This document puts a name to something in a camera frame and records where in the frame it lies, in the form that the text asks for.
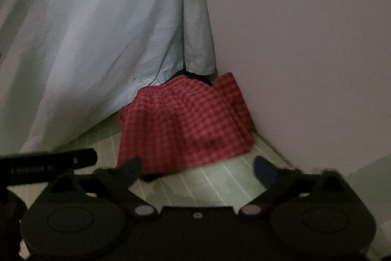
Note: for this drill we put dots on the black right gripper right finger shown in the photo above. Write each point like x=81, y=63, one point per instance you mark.
x=279, y=186

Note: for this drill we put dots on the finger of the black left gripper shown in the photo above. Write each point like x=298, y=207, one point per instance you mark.
x=40, y=167

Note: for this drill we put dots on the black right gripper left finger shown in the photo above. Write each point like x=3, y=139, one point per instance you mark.
x=113, y=184

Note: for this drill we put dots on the green grid mat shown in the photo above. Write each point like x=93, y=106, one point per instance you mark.
x=229, y=183

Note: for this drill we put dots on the light blue carrot-print sheet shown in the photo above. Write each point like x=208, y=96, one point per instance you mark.
x=66, y=65

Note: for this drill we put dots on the red checkered cloth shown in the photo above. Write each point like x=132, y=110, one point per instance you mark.
x=185, y=123

